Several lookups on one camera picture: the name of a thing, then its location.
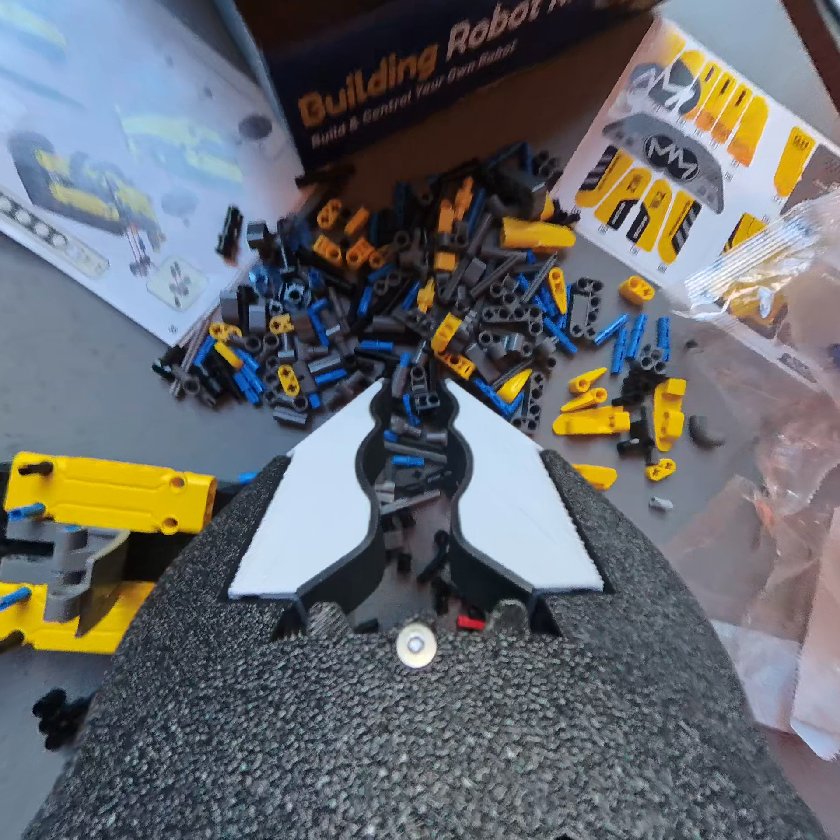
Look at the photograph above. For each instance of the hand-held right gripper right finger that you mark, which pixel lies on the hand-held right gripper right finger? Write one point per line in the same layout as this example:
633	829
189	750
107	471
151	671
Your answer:
518	518

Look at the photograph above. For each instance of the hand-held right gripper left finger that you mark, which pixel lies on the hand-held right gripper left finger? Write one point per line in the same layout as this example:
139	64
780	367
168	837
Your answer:
315	512

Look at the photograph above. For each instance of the yellow toy brick vehicle model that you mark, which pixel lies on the yellow toy brick vehicle model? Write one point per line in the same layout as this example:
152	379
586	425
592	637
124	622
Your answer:
111	492

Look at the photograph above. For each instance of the pile of small brick parts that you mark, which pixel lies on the pile of small brick parts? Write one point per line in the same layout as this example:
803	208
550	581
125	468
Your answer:
407	295

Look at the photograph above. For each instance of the grey desk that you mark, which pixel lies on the grey desk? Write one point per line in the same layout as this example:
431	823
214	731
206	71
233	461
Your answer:
85	407

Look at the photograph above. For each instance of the clear plastic bag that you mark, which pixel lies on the clear plastic bag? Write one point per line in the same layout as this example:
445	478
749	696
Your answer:
787	499
774	262

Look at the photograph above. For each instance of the yellow sticker sheet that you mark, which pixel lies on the yellow sticker sheet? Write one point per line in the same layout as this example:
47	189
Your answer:
689	164

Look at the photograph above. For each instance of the white instruction booklet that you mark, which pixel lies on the white instruction booklet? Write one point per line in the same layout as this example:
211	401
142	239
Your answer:
111	164

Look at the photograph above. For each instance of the dark blue cardboard box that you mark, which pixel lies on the dark blue cardboard box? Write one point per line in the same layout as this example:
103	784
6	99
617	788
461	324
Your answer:
426	72

